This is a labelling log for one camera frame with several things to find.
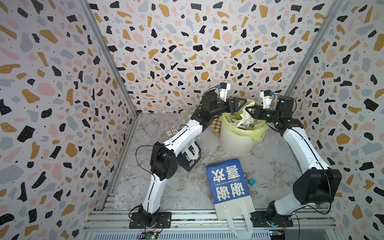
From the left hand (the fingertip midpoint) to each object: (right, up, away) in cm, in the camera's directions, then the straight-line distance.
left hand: (246, 100), depth 72 cm
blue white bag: (-6, -47, +6) cm, 48 cm away
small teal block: (+8, -44, +14) cm, 47 cm away
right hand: (+3, -3, +7) cm, 8 cm away
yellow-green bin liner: (+2, -10, +11) cm, 15 cm away
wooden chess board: (-11, -11, +38) cm, 41 cm away
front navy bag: (-28, -29, +10) cm, 42 cm away
